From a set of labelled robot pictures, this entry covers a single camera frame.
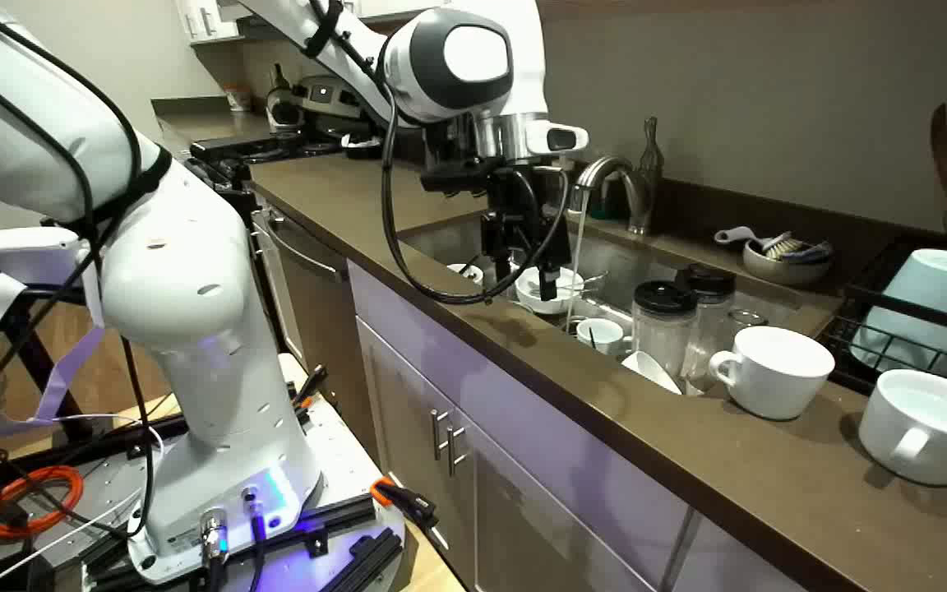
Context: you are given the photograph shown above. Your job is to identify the orange cable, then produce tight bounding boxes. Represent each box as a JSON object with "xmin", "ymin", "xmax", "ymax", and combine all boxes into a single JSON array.
[{"xmin": 0, "ymin": 460, "xmax": 89, "ymax": 543}]

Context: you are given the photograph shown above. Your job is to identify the white bowl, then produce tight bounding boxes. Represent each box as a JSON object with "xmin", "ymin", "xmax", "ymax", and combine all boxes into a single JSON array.
[{"xmin": 514, "ymin": 263, "xmax": 590, "ymax": 322}]

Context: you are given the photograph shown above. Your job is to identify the small white dish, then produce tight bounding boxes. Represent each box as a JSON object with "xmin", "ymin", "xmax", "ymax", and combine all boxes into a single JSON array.
[{"xmin": 443, "ymin": 261, "xmax": 488, "ymax": 291}]

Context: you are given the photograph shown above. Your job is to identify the stainless steel sink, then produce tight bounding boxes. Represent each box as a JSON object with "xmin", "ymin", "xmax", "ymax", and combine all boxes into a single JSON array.
[{"xmin": 396, "ymin": 207, "xmax": 844, "ymax": 397}]

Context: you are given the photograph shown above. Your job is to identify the orange black clamp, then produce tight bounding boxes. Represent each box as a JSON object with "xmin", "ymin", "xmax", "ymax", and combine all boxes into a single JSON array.
[
  {"xmin": 367, "ymin": 475, "xmax": 443, "ymax": 540},
  {"xmin": 292, "ymin": 363, "xmax": 337, "ymax": 418}
]

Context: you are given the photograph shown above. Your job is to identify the stainless dishwasher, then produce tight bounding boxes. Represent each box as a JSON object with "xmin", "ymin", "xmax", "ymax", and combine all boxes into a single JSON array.
[{"xmin": 252, "ymin": 202, "xmax": 371, "ymax": 453}]

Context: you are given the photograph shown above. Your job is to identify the black silver coffee machine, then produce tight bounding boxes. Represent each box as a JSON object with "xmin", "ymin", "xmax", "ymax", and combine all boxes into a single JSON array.
[{"xmin": 264, "ymin": 64, "xmax": 371, "ymax": 144}]

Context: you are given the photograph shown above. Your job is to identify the clear jar with black lid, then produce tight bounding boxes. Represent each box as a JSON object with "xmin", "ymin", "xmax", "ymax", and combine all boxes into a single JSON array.
[
  {"xmin": 674, "ymin": 263, "xmax": 739, "ymax": 383},
  {"xmin": 629, "ymin": 281, "xmax": 702, "ymax": 383}
]

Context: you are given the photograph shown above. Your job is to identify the metal cabinet handle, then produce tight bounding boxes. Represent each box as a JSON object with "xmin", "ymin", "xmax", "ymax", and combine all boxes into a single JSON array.
[
  {"xmin": 446, "ymin": 420, "xmax": 472, "ymax": 476},
  {"xmin": 427, "ymin": 407, "xmax": 455, "ymax": 465}
]

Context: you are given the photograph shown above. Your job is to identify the small white cup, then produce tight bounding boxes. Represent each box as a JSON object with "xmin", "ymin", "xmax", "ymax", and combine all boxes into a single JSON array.
[{"xmin": 572, "ymin": 311, "xmax": 632, "ymax": 359}]

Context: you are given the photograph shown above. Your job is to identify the chrome kitchen faucet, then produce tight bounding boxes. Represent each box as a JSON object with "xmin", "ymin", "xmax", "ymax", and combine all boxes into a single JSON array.
[{"xmin": 572, "ymin": 155, "xmax": 644, "ymax": 239}]

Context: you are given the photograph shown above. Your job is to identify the tall glass bottle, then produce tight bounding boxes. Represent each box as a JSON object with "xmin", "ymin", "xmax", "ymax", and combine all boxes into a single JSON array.
[{"xmin": 632, "ymin": 113, "xmax": 669, "ymax": 239}]

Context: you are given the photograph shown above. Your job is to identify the robot cart platform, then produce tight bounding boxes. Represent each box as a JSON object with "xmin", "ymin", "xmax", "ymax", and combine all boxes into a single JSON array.
[{"xmin": 0, "ymin": 359, "xmax": 443, "ymax": 592}]

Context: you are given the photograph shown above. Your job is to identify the white cup with handle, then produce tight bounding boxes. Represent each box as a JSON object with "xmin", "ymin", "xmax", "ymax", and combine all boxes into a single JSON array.
[
  {"xmin": 855, "ymin": 364, "xmax": 947, "ymax": 491},
  {"xmin": 707, "ymin": 322, "xmax": 840, "ymax": 423}
]

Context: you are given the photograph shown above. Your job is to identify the pale upturned mug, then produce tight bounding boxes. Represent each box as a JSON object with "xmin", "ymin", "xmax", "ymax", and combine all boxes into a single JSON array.
[{"xmin": 848, "ymin": 246, "xmax": 947, "ymax": 375}]

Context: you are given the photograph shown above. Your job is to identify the black wire dish rack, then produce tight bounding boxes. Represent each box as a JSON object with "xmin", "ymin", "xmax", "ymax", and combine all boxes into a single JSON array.
[{"xmin": 822, "ymin": 235, "xmax": 947, "ymax": 400}]

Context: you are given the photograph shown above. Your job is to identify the wooden spatula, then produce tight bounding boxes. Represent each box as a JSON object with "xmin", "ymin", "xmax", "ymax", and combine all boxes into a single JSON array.
[{"xmin": 926, "ymin": 102, "xmax": 947, "ymax": 252}]

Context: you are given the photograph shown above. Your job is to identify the black tripod stand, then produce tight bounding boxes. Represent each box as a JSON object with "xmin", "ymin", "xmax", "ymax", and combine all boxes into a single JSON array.
[{"xmin": 0, "ymin": 178, "xmax": 98, "ymax": 442}]

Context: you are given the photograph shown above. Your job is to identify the white dish brush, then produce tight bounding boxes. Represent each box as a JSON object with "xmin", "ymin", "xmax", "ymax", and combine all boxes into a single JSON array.
[{"xmin": 715, "ymin": 225, "xmax": 797, "ymax": 257}]

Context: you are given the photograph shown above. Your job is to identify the white plate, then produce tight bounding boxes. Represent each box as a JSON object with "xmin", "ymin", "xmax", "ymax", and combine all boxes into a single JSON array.
[{"xmin": 614, "ymin": 350, "xmax": 683, "ymax": 397}]

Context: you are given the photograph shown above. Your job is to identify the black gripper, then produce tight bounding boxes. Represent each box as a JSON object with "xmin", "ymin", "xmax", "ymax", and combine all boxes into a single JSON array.
[{"xmin": 480, "ymin": 157, "xmax": 567, "ymax": 307}]

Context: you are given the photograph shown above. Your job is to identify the grey bowl with utensils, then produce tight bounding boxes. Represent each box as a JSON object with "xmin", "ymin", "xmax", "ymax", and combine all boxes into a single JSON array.
[{"xmin": 739, "ymin": 230, "xmax": 834, "ymax": 291}]

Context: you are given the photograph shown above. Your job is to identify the grey sink base cabinets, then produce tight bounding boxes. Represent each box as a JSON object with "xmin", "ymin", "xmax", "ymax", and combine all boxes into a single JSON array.
[{"xmin": 346, "ymin": 261, "xmax": 816, "ymax": 592}]

